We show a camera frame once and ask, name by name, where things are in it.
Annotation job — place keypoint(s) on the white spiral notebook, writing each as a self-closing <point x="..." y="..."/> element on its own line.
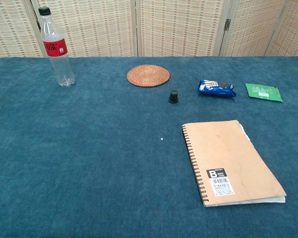
<point x="228" y="158"/>

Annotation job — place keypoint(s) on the small black cap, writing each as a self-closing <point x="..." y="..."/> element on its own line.
<point x="173" y="96"/>

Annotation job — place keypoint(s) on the round woven rattan coaster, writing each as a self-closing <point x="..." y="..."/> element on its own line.
<point x="148" y="75"/>

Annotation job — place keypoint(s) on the blue cookie snack packet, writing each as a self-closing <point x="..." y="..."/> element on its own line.
<point x="214" y="88"/>

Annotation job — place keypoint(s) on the blue felt table cloth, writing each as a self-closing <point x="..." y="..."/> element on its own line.
<point x="89" y="161"/>

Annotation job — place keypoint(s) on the woven bamboo folding screen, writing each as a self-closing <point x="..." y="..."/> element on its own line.
<point x="178" y="27"/>

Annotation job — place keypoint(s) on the clear plastic cola bottle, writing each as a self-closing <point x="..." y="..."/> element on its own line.
<point x="55" y="49"/>

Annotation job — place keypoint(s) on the green foil sachet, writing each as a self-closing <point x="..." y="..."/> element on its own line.
<point x="263" y="92"/>

